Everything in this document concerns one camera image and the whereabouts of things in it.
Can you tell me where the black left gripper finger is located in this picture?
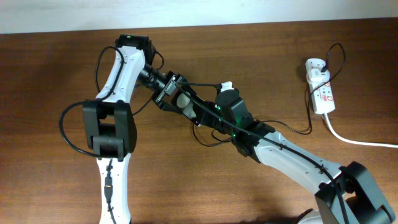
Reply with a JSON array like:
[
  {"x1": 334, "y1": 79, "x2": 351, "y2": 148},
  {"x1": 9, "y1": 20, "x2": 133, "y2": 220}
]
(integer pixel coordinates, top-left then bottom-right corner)
[
  {"x1": 161, "y1": 101, "x2": 182, "y2": 114},
  {"x1": 178, "y1": 82, "x2": 205, "y2": 103}
]

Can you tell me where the black smartphone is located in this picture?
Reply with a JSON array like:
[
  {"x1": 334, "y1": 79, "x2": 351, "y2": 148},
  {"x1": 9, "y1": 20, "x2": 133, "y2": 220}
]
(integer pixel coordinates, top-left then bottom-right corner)
[{"x1": 170, "y1": 91, "x2": 201, "y2": 126}]

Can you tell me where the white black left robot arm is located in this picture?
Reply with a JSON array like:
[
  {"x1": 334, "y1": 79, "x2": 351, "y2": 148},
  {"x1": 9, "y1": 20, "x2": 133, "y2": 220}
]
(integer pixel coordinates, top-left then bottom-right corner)
[{"x1": 83, "y1": 34, "x2": 199, "y2": 223}]

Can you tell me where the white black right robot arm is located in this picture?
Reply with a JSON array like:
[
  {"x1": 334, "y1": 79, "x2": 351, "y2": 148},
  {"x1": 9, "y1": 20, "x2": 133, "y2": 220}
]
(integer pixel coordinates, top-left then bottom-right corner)
[{"x1": 192, "y1": 89, "x2": 396, "y2": 223}]

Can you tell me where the white usb charger adapter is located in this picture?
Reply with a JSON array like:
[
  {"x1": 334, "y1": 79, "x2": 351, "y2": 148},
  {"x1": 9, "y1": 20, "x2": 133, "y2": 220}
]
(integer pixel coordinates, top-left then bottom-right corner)
[{"x1": 307, "y1": 68, "x2": 330, "y2": 84}]

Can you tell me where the white power strip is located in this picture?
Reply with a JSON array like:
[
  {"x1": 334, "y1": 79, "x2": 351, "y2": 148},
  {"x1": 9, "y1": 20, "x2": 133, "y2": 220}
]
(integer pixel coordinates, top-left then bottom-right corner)
[{"x1": 305, "y1": 58, "x2": 335, "y2": 114}]

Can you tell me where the white power strip cord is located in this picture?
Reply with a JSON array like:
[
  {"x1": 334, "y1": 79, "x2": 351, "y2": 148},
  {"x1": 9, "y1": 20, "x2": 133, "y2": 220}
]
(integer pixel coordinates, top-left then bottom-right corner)
[{"x1": 322, "y1": 113, "x2": 398, "y2": 149}]

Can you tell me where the black usb charging cable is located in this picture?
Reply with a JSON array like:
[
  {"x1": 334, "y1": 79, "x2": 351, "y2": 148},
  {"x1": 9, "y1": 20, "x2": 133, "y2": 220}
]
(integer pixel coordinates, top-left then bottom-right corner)
[{"x1": 192, "y1": 42, "x2": 346, "y2": 147}]

